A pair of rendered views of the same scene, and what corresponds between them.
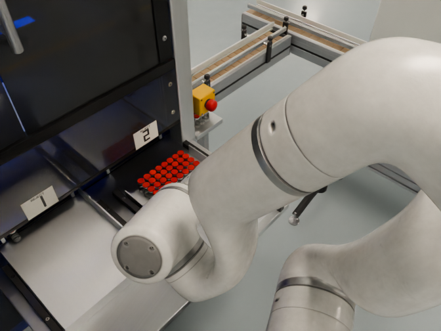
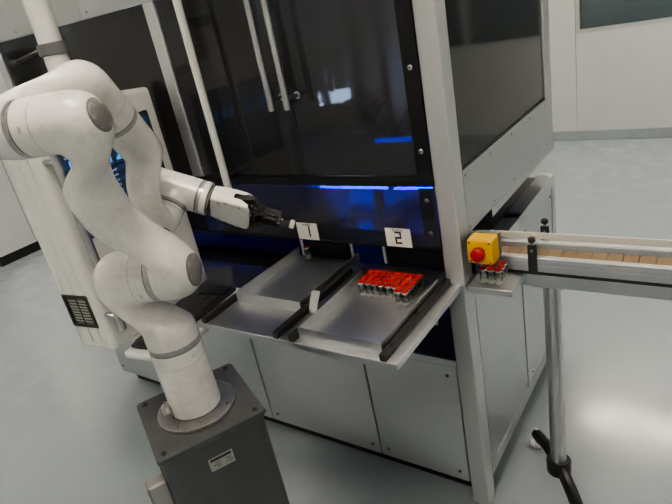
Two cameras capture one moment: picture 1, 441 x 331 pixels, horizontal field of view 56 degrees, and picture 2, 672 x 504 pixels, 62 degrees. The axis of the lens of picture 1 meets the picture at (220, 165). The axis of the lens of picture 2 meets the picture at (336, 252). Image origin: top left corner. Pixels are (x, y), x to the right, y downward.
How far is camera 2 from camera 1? 1.43 m
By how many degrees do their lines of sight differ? 70
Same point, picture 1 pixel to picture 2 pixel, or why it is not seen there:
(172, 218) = (168, 176)
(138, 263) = not seen: hidden behind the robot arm
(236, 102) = not seen: outside the picture
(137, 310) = (257, 318)
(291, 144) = not seen: hidden behind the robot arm
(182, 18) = (440, 139)
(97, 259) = (298, 289)
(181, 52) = (440, 173)
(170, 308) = (260, 330)
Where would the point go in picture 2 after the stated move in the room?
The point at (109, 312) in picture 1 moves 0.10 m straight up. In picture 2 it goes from (255, 309) to (247, 280)
